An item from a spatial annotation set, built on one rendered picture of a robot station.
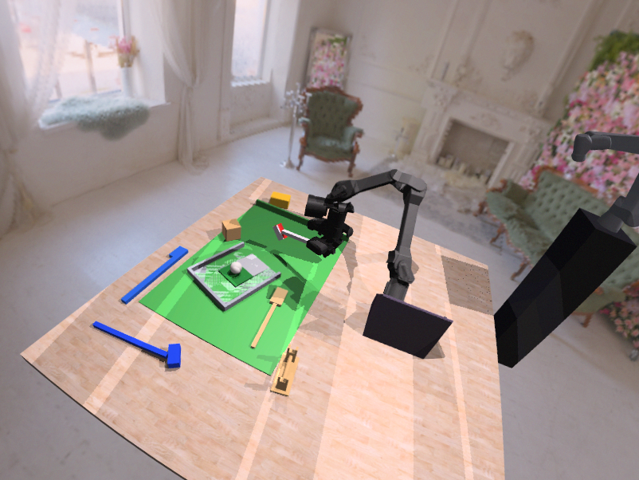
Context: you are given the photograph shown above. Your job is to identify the green putting mat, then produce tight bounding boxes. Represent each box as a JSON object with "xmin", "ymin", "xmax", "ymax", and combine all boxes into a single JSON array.
[{"xmin": 139, "ymin": 204, "xmax": 347, "ymax": 375}]

